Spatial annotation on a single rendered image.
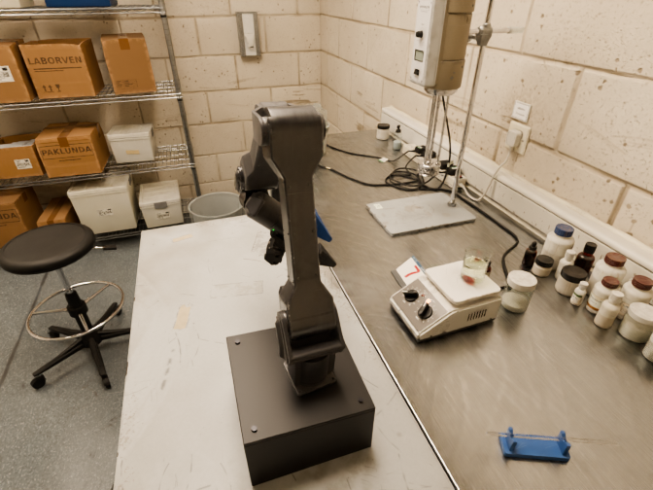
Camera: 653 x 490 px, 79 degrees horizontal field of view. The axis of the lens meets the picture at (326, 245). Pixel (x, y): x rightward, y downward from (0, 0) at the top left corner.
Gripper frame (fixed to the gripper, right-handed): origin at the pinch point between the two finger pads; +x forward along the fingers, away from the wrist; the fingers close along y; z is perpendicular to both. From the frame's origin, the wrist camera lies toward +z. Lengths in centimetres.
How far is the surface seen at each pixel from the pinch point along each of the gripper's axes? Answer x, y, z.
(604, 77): 37, -27, -65
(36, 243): -51, -71, 109
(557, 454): 33, 41, -13
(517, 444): 28.7, 39.0, -9.7
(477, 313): 31.0, 12.7, -13.0
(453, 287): 25.0, 8.4, -12.9
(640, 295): 55, 14, -38
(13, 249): -57, -67, 113
